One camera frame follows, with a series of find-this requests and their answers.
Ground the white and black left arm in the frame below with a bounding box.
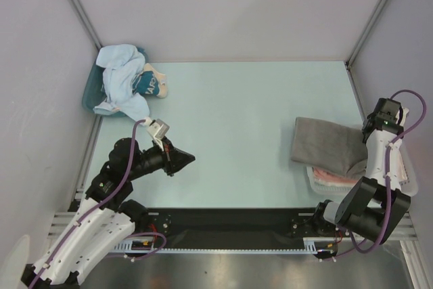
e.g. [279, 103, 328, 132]
[21, 137, 196, 288]

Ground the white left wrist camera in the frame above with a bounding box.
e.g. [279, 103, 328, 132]
[140, 117, 170, 146]

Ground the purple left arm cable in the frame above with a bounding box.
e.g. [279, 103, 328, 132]
[28, 118, 167, 289]

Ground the teal plastic tray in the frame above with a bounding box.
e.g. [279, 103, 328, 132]
[82, 47, 147, 117]

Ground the white slotted cable duct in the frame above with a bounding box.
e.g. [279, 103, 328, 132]
[111, 237, 339, 254]

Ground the pink towel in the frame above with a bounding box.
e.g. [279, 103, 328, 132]
[306, 153, 408, 187]

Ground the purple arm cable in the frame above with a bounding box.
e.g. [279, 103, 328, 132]
[28, 118, 167, 289]
[348, 89, 428, 263]

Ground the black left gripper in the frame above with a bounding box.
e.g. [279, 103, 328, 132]
[127, 136, 196, 180]

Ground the grey towel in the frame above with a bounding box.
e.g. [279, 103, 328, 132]
[290, 117, 368, 179]

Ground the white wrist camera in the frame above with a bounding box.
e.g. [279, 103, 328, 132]
[140, 117, 170, 146]
[397, 106, 409, 127]

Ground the teal and beige towel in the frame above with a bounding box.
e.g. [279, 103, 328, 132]
[133, 64, 168, 98]

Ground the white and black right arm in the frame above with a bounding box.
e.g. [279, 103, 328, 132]
[311, 98, 411, 244]

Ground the aluminium frame rail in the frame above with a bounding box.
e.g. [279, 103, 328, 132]
[47, 212, 418, 241]

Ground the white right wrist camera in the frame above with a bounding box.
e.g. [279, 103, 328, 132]
[397, 106, 409, 127]

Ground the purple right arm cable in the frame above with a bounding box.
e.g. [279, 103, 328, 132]
[348, 89, 428, 263]

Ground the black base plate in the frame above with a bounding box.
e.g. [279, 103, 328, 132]
[148, 208, 338, 239]

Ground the white perforated plastic basket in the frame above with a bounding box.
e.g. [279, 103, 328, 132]
[306, 131, 419, 197]

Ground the light blue towel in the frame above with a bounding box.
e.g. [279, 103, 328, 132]
[93, 44, 150, 121]

